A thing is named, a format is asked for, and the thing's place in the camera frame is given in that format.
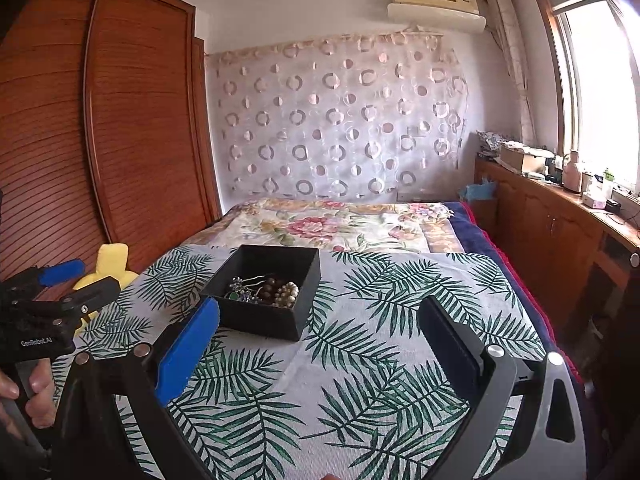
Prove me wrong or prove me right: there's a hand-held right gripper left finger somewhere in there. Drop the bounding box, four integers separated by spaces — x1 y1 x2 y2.
52 297 221 480

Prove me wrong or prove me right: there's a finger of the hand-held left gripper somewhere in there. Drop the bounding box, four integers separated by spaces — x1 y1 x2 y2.
39 259 86 288
60 279 122 328

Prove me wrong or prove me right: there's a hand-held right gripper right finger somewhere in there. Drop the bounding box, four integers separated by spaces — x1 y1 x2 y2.
417 296 588 480

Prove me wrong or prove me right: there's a black jewelry box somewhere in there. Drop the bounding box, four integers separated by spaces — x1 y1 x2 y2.
199 244 322 343

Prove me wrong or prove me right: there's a purple flower hairpin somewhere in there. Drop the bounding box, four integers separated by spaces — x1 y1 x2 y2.
229 274 266 306

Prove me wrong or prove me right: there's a brown bead bracelet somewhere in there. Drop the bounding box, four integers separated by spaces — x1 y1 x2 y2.
255 275 288 306

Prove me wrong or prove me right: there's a yellow wooden bead necklace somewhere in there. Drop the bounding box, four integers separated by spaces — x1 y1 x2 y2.
272 282 301 308

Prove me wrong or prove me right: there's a person's left hand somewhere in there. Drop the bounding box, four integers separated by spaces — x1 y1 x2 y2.
0 357 57 428

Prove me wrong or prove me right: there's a yellow plush toy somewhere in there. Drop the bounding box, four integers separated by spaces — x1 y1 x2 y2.
72 243 138 338

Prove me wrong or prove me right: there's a leaf-print cloth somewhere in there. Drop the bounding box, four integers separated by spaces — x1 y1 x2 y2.
50 245 556 480

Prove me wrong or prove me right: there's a wooden wardrobe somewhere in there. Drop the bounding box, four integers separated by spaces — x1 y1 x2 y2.
0 0 223 311

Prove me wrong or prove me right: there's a blue plastic bag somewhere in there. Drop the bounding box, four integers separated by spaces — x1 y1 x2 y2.
459 177 497 203

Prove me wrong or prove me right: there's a wooden cabinet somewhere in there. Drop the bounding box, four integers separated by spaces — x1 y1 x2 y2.
472 157 640 361

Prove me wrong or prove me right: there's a floral blanket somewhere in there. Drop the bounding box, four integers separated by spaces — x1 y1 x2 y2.
187 198 451 256

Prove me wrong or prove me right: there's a cardboard box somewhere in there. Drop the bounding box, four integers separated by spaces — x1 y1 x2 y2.
500 142 556 176

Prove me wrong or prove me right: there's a white plastic container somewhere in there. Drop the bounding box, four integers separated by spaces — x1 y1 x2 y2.
582 175 613 209

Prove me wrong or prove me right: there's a circle-patterned sheer curtain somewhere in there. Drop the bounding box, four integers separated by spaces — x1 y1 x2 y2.
205 32 468 201

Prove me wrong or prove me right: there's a floral window drape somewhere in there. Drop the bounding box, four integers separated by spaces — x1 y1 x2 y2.
486 0 538 146

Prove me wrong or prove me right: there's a window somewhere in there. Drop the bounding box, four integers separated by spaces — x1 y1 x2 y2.
532 0 640 196

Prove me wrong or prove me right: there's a wall air conditioner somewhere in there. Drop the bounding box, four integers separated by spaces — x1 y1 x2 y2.
387 0 487 31

